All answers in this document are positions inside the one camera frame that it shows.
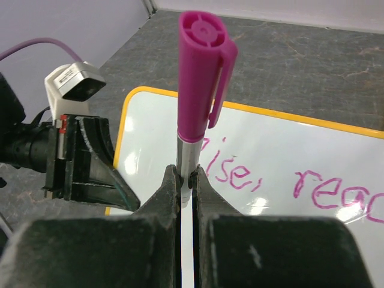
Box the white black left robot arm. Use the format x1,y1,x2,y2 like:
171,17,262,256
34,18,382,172
1,77,140,211

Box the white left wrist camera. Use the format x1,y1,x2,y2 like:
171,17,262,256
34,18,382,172
44,62,106,122

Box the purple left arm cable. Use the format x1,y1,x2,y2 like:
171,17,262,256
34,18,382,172
0,37,82,64

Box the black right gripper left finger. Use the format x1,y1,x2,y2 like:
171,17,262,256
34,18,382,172
134,164,181,287

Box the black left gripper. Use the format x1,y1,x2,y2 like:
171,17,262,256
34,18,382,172
1,113,141,210

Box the white purple marker pen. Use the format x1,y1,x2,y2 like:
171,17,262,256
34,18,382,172
176,10,238,205

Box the yellow-framed whiteboard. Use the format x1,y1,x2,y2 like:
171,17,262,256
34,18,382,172
114,86,383,287

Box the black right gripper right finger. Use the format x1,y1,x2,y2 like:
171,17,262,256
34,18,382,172
191,166,240,287

